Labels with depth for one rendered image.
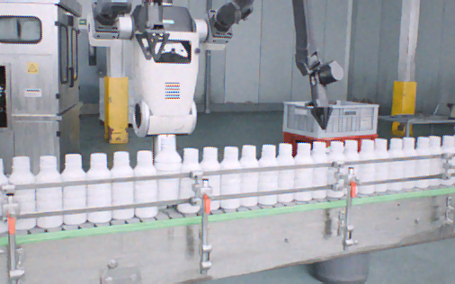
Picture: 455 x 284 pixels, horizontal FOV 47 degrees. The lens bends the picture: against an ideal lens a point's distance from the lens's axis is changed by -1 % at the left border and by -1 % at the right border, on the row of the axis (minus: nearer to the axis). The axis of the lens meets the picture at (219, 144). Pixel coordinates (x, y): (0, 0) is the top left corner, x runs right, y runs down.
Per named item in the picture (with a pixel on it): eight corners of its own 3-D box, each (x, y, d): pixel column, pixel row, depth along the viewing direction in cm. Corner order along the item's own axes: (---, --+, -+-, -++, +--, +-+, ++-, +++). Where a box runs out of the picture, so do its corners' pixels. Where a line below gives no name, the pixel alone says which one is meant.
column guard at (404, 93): (400, 136, 1085) (405, 82, 1068) (387, 133, 1120) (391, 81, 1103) (414, 135, 1102) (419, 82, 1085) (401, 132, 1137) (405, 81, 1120)
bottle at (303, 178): (308, 203, 152) (312, 146, 150) (289, 200, 155) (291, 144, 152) (313, 198, 158) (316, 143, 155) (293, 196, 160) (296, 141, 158)
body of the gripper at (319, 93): (338, 105, 186) (335, 84, 186) (317, 104, 180) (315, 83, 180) (324, 109, 191) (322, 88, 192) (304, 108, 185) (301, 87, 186)
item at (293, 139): (316, 170, 371) (318, 138, 368) (280, 160, 405) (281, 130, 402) (377, 163, 403) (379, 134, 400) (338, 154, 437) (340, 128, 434)
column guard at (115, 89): (107, 143, 884) (107, 76, 867) (102, 140, 919) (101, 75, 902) (130, 142, 901) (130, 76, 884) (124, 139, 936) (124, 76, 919)
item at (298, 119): (318, 138, 367) (320, 106, 363) (281, 131, 401) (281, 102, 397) (378, 134, 400) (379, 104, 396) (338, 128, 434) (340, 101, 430)
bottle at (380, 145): (376, 193, 166) (380, 141, 163) (363, 189, 171) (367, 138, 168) (390, 191, 168) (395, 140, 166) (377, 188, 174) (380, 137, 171)
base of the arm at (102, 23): (119, 33, 188) (115, 4, 192) (124, 21, 181) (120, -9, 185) (94, 32, 184) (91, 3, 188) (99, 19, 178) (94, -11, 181)
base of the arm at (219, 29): (206, 11, 208) (212, 38, 204) (214, -2, 201) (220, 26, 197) (227, 13, 211) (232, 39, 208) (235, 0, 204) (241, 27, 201)
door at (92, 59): (66, 116, 1289) (65, 28, 1256) (66, 115, 1297) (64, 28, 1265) (107, 115, 1332) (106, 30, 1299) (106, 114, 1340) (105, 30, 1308)
